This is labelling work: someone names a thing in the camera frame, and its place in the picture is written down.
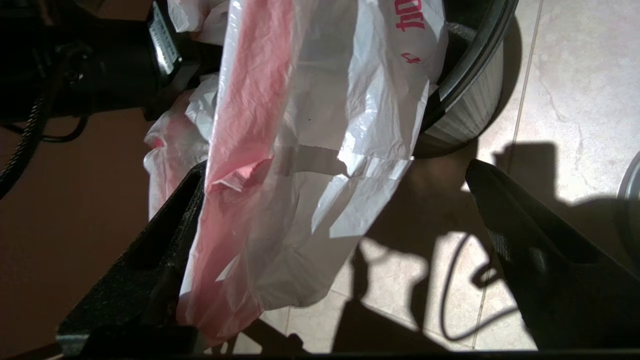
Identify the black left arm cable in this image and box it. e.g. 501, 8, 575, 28
0, 92, 53, 200

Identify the black round trash bin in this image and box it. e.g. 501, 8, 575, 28
414, 0, 521, 159

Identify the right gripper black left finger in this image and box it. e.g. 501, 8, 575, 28
57, 160, 208, 355

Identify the white red plastic bag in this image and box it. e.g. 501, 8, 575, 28
144, 0, 449, 347

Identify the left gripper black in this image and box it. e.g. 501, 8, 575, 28
45, 0, 223, 123

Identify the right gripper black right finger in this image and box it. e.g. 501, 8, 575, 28
465, 159, 640, 350

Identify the grey bin ring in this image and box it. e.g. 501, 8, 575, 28
616, 151, 640, 263

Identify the black left wrist camera cable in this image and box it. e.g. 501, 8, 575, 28
0, 112, 91, 145

